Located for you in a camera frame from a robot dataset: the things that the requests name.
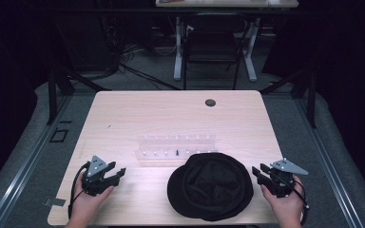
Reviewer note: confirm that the black metal frame stand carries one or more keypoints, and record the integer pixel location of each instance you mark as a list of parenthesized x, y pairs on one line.
[(53, 95), (311, 98)]

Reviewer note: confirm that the person's right hand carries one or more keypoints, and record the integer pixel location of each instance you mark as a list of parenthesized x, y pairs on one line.
[(286, 207)]

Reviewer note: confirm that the person's left hand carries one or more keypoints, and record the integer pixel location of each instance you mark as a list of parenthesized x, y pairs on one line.
[(87, 204)]

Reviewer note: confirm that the white-legged desk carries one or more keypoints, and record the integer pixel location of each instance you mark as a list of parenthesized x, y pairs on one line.
[(179, 60)]

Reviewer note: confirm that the black tape square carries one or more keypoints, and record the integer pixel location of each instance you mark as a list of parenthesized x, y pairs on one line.
[(51, 136)]

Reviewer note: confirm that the round grey table grommet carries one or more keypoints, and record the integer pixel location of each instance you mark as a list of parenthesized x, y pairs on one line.
[(210, 102)]

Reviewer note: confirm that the clear acrylic rack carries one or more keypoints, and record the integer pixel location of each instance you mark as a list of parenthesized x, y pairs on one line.
[(171, 148)]

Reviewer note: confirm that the black hat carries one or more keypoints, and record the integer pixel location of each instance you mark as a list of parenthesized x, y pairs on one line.
[(209, 186)]

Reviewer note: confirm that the short black tape strip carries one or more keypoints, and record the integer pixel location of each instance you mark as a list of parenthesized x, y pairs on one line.
[(65, 122)]

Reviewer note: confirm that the black chair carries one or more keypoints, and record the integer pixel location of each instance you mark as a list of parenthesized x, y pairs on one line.
[(210, 44)]

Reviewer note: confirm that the grey tape strip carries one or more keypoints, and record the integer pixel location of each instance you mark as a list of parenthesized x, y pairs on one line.
[(54, 202)]

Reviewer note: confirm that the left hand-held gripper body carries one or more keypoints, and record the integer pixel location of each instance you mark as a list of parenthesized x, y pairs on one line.
[(94, 179)]

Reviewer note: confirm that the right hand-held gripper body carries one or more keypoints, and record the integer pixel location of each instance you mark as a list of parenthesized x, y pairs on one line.
[(282, 182)]

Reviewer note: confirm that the aluminium floor rail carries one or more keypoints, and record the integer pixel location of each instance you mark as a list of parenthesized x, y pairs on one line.
[(28, 164), (329, 164)]

